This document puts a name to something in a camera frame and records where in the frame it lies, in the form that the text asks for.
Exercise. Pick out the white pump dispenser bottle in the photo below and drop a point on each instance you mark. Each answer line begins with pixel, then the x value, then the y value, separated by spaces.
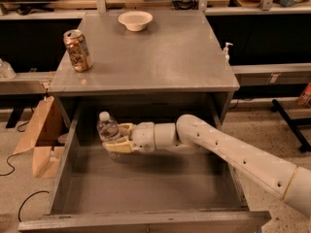
pixel 226 51

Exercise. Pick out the orange bottle on floor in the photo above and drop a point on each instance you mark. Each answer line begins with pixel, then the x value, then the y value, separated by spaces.
pixel 304 99

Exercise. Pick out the black table leg base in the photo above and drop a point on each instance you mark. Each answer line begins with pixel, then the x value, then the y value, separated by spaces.
pixel 294 124

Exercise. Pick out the clear plastic container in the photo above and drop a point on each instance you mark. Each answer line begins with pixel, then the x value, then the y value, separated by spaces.
pixel 6 71

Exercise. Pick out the open grey top drawer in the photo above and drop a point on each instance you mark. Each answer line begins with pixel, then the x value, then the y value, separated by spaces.
pixel 158 192

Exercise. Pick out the cardboard box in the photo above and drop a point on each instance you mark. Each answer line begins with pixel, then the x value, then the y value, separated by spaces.
pixel 40 135

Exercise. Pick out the grey cabinet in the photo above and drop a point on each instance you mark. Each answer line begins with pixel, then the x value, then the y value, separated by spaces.
pixel 178 52

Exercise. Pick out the clear plastic water bottle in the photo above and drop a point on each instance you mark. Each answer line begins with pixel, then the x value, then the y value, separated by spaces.
pixel 108 131

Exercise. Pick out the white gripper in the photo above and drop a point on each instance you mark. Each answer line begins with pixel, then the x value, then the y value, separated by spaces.
pixel 143 136

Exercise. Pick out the gold soda can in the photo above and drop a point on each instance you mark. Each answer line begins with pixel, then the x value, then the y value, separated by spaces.
pixel 75 43

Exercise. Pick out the white bowl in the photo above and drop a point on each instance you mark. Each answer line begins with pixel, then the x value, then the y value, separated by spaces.
pixel 135 21

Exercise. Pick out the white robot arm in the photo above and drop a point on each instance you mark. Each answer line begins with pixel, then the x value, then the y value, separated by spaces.
pixel 283 179

